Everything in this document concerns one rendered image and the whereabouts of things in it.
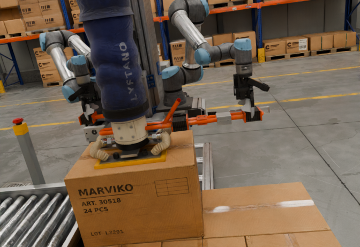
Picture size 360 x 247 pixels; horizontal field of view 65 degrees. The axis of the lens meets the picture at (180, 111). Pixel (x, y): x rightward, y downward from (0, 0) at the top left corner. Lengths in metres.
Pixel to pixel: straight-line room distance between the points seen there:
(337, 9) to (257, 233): 9.39
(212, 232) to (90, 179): 0.65
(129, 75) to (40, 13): 8.34
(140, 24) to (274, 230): 1.41
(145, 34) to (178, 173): 0.99
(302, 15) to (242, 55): 8.83
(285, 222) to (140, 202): 0.72
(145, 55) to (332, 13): 8.88
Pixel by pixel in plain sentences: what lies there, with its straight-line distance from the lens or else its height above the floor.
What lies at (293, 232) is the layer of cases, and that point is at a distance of 1.55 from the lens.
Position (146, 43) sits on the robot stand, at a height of 1.43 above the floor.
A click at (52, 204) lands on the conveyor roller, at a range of 2.07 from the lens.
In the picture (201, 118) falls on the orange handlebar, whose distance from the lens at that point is 1.37.
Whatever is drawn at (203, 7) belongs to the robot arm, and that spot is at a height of 1.59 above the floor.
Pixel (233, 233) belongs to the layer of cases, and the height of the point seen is 0.54.
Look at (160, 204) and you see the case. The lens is 1.39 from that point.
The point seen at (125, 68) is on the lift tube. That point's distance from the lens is 1.27.
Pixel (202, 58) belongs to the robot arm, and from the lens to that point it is 1.31.
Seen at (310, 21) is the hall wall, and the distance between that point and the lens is 10.20.
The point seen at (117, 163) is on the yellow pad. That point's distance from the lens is 1.37.
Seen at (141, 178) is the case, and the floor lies 0.90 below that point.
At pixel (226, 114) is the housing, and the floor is 1.09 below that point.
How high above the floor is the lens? 1.57
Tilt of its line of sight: 19 degrees down
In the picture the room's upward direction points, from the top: 8 degrees counter-clockwise
